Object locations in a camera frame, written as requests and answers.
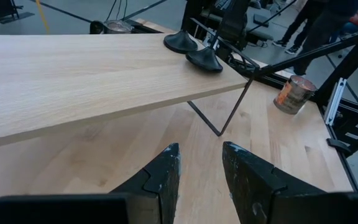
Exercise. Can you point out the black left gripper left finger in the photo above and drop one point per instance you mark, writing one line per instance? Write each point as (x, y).
(163, 186)

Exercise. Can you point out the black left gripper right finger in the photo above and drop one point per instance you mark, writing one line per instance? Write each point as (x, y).
(250, 180)

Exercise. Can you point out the orange labelled tin can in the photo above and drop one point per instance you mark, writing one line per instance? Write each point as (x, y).
(294, 96)

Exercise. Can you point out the grey candle glass jar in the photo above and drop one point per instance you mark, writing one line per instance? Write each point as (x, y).
(118, 27)

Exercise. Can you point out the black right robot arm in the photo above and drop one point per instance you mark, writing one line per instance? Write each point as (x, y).
(232, 25)

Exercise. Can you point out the silver aluminium bracket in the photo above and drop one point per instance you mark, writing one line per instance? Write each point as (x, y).
(334, 102)

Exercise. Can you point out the wooden shelf riser black frame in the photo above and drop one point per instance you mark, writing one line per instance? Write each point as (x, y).
(89, 77)

